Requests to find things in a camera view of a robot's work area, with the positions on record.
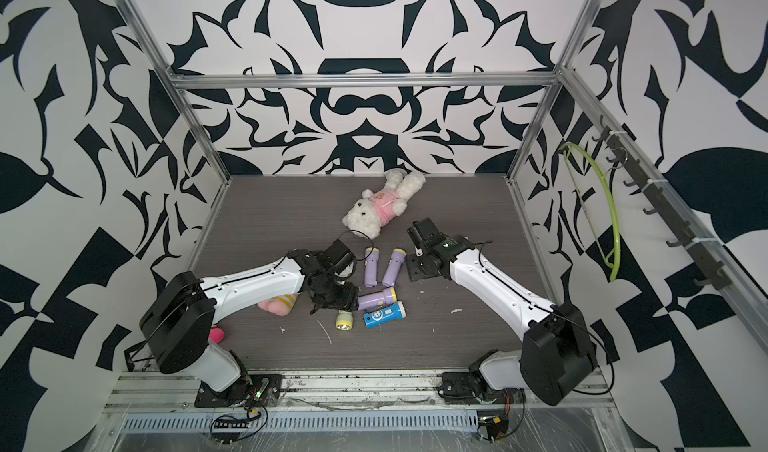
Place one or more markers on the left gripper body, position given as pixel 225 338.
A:
pixel 340 294

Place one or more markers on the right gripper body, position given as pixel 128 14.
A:
pixel 416 266

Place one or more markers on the green flashlight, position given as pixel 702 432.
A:
pixel 344 320

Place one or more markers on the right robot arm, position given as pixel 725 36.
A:
pixel 557 351

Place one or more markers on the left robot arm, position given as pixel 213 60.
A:
pixel 176 327

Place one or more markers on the purple flashlight right upright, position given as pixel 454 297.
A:
pixel 397 258

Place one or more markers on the purple flashlight upright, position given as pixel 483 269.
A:
pixel 397 258
pixel 372 255

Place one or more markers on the blue flashlight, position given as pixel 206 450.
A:
pixel 395 311

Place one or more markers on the purple flashlight lying sideways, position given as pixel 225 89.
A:
pixel 375 300

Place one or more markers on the purple flashlight left upright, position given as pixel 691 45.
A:
pixel 372 255

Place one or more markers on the pink striped plush pig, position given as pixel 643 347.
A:
pixel 280 305

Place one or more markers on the white teddy bear pink shirt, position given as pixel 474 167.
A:
pixel 375 210

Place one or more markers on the panda plush pink striped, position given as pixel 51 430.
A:
pixel 216 335

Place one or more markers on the black hook rack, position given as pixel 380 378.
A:
pixel 666 203

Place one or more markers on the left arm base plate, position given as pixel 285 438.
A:
pixel 257 390

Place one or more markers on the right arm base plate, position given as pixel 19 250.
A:
pixel 470 388

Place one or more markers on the green hoop on wall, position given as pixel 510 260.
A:
pixel 612 258

